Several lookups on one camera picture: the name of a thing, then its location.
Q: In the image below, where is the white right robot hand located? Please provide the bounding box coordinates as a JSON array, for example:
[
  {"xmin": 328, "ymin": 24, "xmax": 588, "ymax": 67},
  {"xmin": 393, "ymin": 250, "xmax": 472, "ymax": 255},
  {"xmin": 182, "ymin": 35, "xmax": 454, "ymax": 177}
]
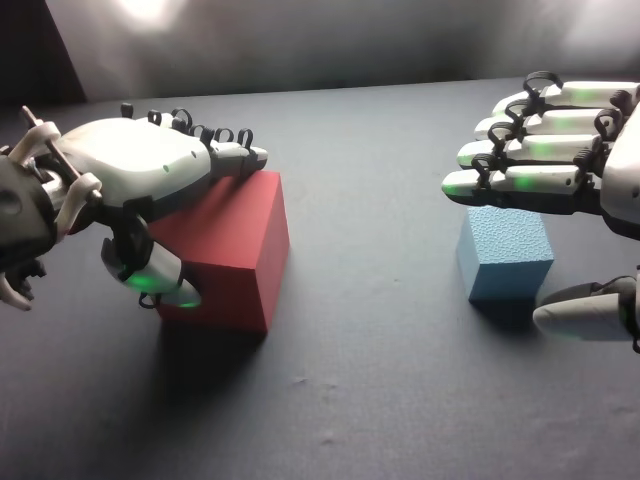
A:
[{"xmin": 440, "ymin": 71, "xmax": 640, "ymax": 354}]

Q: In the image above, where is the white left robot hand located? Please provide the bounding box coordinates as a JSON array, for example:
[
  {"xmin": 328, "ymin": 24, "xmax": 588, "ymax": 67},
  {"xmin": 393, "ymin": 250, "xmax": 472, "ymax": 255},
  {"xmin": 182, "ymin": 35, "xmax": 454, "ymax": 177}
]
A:
[{"xmin": 59, "ymin": 102, "xmax": 271, "ymax": 310}]

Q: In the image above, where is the blue foam cube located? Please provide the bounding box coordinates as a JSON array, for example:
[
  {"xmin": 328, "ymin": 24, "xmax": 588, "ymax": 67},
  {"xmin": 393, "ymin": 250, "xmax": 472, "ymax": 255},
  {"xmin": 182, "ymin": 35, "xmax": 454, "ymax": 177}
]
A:
[{"xmin": 455, "ymin": 205, "xmax": 555, "ymax": 304}]

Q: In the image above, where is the red block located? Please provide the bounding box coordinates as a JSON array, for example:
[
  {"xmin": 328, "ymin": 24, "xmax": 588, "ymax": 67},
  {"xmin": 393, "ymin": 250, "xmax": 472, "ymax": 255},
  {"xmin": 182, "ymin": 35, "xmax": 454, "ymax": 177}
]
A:
[{"xmin": 148, "ymin": 169, "xmax": 291, "ymax": 334}]

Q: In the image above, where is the black backdrop panel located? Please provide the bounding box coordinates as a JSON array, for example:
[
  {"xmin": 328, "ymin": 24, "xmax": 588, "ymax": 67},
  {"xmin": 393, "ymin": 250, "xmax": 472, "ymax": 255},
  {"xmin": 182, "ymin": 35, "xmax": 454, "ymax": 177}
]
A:
[{"xmin": 0, "ymin": 0, "xmax": 87, "ymax": 105}]

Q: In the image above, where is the grey table cloth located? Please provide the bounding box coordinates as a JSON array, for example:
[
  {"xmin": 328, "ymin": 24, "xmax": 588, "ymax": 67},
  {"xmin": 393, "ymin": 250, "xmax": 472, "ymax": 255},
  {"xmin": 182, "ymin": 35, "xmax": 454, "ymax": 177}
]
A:
[{"xmin": 0, "ymin": 77, "xmax": 640, "ymax": 480}]

